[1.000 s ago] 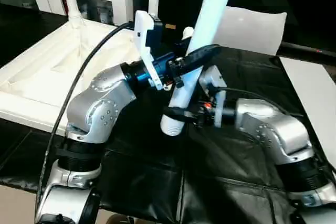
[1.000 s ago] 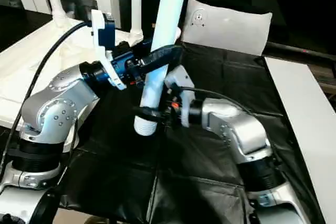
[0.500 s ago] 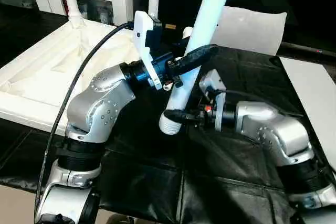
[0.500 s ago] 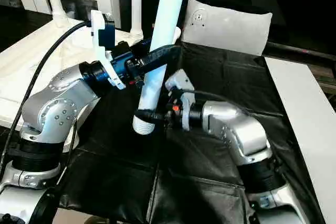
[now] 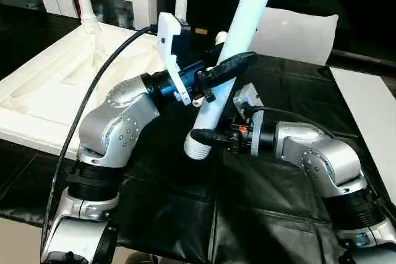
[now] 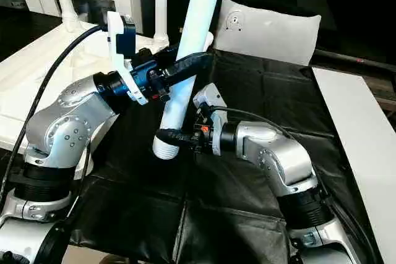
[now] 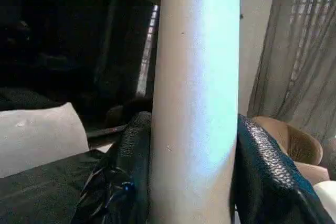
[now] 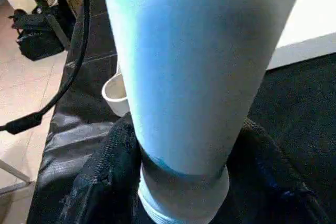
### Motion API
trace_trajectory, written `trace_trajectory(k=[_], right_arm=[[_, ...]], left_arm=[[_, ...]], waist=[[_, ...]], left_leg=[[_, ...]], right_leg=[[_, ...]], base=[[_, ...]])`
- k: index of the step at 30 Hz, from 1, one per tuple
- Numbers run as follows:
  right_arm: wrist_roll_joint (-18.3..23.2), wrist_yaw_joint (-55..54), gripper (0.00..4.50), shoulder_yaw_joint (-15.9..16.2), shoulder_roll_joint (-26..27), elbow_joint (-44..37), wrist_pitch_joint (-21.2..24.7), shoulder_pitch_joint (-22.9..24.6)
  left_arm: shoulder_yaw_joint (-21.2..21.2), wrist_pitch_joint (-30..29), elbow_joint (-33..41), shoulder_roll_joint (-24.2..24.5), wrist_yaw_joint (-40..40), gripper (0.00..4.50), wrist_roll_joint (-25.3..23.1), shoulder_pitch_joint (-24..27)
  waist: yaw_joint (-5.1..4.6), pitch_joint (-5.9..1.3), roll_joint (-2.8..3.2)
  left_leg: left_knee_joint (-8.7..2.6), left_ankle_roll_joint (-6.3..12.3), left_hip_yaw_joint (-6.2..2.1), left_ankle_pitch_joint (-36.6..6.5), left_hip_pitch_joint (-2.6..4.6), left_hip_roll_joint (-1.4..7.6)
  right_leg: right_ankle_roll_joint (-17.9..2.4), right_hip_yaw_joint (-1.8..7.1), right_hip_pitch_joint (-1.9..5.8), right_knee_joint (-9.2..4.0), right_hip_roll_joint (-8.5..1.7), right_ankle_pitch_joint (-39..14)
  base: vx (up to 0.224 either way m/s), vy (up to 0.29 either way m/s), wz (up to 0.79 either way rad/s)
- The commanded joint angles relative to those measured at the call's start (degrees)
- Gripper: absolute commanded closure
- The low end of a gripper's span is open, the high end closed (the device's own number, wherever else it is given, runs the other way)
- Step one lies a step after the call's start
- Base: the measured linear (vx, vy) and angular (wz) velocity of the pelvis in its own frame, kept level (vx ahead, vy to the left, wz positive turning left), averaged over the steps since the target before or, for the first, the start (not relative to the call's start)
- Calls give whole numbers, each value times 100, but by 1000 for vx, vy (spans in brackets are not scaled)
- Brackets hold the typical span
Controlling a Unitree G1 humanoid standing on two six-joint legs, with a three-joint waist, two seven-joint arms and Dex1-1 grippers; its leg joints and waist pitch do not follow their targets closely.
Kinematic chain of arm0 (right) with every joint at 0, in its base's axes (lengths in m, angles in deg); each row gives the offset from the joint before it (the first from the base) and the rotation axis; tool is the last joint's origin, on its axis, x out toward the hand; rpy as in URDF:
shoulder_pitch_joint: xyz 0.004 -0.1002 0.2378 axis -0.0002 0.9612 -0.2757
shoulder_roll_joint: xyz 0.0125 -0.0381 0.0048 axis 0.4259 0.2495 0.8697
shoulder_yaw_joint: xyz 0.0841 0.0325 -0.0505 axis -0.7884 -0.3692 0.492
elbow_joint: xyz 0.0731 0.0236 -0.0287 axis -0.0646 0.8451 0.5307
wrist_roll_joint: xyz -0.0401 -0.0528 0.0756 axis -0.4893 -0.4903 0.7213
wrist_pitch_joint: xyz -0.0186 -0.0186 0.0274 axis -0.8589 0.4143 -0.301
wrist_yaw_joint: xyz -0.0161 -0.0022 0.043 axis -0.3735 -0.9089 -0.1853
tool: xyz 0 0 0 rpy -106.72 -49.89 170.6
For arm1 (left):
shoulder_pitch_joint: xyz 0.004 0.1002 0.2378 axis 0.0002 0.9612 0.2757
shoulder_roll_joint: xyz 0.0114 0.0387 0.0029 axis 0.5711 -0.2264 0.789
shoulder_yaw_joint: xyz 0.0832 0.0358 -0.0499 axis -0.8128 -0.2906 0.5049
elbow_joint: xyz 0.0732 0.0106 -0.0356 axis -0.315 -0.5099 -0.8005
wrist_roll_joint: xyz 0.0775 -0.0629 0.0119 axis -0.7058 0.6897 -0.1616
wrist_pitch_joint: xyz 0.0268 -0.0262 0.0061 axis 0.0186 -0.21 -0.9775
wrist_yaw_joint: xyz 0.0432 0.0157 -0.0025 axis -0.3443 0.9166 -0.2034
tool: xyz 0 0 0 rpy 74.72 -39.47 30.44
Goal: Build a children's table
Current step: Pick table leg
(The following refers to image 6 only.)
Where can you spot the white plastic bag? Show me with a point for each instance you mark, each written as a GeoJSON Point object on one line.
{"type": "Point", "coordinates": [266, 29]}

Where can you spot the flat white board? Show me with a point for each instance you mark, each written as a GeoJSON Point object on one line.
{"type": "Point", "coordinates": [362, 146]}

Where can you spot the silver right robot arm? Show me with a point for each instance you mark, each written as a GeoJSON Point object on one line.
{"type": "Point", "coordinates": [278, 159]}

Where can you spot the black work mat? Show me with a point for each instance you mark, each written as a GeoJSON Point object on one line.
{"type": "Point", "coordinates": [260, 91]}

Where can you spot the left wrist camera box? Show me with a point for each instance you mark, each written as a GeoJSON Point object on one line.
{"type": "Point", "coordinates": [124, 47]}

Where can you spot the white plastic table top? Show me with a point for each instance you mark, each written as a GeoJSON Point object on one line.
{"type": "Point", "coordinates": [31, 72]}

